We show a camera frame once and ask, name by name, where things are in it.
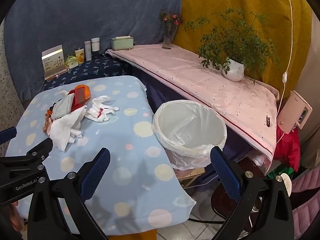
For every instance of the red paper cup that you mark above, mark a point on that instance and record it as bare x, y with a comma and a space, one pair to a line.
75, 108

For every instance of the white jar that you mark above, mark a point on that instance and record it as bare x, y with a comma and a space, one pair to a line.
95, 45

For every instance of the pink cloth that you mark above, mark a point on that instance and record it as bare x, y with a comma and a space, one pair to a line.
200, 80

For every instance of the white card box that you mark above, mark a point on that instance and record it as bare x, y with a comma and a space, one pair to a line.
53, 61

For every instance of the blue curtain cloth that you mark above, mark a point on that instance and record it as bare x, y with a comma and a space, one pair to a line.
87, 12

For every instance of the wooden crate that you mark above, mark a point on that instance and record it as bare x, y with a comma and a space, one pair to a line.
192, 177

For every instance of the pink padded jacket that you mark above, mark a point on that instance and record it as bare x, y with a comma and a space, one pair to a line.
307, 187

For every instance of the green tissue box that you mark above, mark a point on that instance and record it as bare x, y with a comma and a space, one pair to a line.
122, 43

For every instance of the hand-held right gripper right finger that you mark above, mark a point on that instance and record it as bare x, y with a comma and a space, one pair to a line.
225, 175

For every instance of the white tube bottle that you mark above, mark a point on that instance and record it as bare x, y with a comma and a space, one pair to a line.
88, 51

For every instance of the orange plastic bag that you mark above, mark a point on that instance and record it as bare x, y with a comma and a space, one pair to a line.
87, 92

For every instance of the purple table skirt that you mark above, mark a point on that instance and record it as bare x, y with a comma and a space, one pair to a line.
160, 90

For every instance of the red paper box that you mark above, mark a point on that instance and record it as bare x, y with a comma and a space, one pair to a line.
79, 95

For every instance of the crumpled clear plastic bag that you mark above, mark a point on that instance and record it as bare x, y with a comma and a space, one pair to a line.
260, 159

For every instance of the glass vase with pink flowers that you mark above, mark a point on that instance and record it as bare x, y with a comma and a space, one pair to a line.
167, 41

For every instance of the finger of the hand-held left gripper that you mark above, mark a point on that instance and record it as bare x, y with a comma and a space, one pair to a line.
40, 150
7, 133

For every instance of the black clip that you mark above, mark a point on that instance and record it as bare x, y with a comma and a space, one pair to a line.
268, 122

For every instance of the white lidded jug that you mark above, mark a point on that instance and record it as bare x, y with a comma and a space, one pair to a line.
287, 185

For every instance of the yellow printed can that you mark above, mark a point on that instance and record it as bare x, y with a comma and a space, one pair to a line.
79, 57

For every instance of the pink electric kettle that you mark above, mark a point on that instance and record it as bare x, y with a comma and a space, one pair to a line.
290, 115

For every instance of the orange wrapper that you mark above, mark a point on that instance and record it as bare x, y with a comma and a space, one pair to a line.
46, 127

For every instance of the small green packet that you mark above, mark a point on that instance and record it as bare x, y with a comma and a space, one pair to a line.
71, 62

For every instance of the green cloth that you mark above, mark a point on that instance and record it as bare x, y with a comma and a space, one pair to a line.
282, 171

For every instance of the white knotted cloth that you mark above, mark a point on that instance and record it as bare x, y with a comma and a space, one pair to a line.
64, 93

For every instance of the white gloves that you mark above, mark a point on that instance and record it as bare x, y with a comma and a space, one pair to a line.
102, 107

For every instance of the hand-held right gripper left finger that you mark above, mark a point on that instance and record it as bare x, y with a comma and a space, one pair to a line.
96, 173

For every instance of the dark blue printed cloth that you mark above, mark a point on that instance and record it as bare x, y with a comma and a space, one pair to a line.
100, 67

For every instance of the trash bin with white bag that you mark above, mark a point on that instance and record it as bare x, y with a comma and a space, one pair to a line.
190, 125

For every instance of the white towel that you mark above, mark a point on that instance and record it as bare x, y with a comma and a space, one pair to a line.
62, 132

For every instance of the red cloth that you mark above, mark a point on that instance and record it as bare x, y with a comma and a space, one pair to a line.
287, 150

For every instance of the potted green plant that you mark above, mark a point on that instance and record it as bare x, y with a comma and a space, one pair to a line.
235, 68

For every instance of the dark wooden stool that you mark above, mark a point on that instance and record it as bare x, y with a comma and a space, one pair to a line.
218, 200

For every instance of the light blue printed blanket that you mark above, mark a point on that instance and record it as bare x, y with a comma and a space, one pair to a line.
140, 160

